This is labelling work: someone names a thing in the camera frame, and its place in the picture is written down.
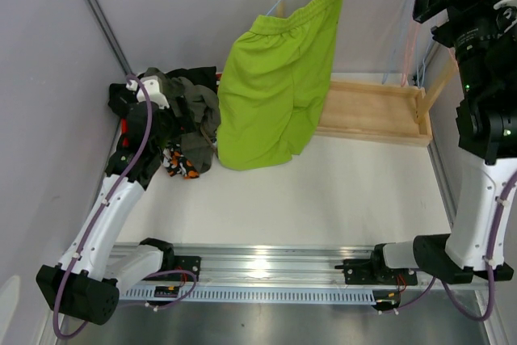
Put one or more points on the pink hanger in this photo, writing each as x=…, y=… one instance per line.
x=408, y=54

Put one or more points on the lime green shorts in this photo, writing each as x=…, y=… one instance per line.
x=274, y=86

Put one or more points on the dark grey shorts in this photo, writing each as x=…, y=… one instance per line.
x=196, y=117

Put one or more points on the orange camouflage shorts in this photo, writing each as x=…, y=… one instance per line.
x=176, y=163

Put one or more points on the black shorts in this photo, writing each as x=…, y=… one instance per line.
x=120, y=96

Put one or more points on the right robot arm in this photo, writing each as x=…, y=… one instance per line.
x=486, y=123

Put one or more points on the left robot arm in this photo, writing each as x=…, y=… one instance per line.
x=84, y=284

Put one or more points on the wooden clothes rack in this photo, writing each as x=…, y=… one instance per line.
x=373, y=112

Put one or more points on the red plastic tray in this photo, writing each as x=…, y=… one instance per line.
x=147, y=117

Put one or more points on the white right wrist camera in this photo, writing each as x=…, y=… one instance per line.
x=505, y=16

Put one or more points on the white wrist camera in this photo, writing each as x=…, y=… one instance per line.
x=155, y=90
x=505, y=16

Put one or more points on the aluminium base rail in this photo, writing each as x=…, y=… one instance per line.
x=272, y=266

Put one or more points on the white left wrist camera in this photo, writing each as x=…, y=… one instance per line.
x=155, y=90

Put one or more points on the slotted cable duct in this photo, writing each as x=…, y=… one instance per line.
x=315, y=296

